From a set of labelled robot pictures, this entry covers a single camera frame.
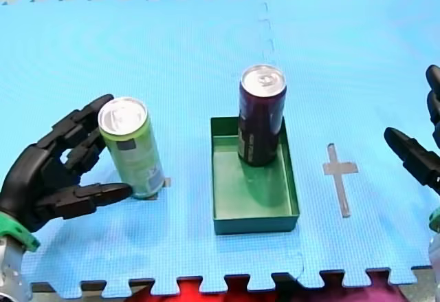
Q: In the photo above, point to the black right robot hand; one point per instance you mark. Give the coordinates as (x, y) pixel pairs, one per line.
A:
(421, 161)

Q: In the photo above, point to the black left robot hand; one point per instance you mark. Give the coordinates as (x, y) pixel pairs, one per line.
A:
(44, 181)

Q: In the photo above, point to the green drink can dark band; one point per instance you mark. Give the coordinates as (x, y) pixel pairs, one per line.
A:
(134, 150)

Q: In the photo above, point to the dark purple drink can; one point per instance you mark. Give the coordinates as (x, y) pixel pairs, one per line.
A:
(259, 123)

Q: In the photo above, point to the shallow green tray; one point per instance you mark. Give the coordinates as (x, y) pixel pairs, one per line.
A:
(271, 199)

